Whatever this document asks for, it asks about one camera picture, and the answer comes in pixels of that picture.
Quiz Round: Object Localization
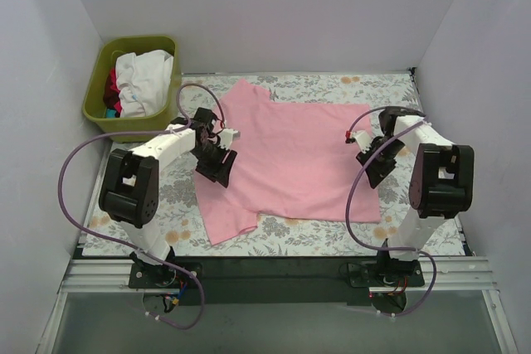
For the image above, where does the dark red garment in bin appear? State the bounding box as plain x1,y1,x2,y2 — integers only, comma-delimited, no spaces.
103,69,122,118

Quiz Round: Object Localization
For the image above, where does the white t-shirt in bin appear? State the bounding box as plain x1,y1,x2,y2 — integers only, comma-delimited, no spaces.
115,50,174,118

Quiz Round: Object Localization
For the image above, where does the aluminium frame rail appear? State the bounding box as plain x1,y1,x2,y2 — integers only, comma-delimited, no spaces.
60,258,138,293

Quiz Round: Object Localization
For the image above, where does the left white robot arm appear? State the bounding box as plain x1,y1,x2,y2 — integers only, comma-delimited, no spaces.
99,108,240,288

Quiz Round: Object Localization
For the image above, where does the floral patterned table mat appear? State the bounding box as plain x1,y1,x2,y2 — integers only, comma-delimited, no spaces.
80,73,465,257

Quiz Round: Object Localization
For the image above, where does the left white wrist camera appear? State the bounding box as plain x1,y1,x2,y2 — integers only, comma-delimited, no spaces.
215,128,241,149

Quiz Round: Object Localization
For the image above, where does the pink t-shirt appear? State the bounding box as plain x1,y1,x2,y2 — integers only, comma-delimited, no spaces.
194,80,381,245

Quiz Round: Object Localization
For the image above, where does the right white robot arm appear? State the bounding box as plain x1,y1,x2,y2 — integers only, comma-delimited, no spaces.
345,106,475,286

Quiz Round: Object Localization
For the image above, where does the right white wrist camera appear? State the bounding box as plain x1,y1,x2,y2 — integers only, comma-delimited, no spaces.
345,130,372,153

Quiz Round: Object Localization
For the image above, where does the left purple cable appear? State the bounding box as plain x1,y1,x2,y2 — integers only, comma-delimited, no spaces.
59,83,206,330

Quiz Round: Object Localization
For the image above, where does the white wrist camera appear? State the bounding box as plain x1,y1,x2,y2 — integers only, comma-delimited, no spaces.
215,128,241,149
345,130,372,153

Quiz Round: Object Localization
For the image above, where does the olive green plastic bin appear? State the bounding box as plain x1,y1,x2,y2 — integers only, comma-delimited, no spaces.
81,35,182,143

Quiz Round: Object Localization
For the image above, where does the turquoise garment in bin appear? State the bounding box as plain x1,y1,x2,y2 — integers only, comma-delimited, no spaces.
105,109,120,119

